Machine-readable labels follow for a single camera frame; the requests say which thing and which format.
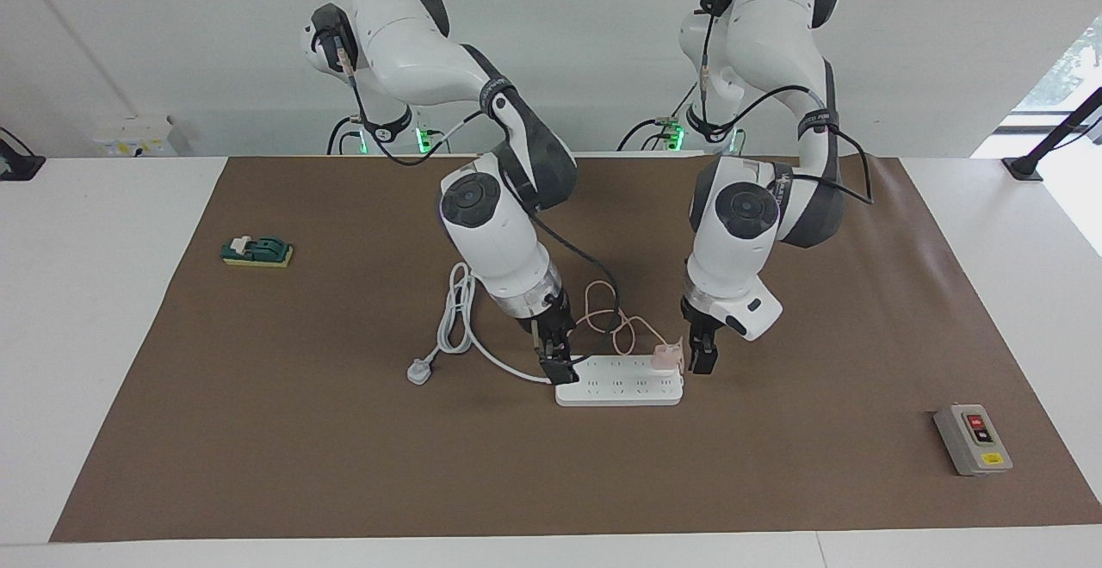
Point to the black stand with pole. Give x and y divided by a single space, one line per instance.
1024 168

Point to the brown table mat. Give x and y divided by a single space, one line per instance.
344 465

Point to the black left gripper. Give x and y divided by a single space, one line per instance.
702 323

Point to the pink charger adapter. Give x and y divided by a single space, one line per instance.
663 359

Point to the grey push-button switch box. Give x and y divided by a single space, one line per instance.
964 447

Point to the white power strip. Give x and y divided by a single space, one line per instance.
620 392

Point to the bright window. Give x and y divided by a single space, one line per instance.
1067 69

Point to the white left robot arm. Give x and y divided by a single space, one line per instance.
732 250

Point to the green knife switch yellow base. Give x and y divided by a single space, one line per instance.
267 250

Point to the white wall socket box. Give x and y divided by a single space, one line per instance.
129 142

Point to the black clamp mount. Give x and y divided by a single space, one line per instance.
17 168

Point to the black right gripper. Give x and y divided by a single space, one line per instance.
551 323

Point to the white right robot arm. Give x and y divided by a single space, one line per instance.
491 224

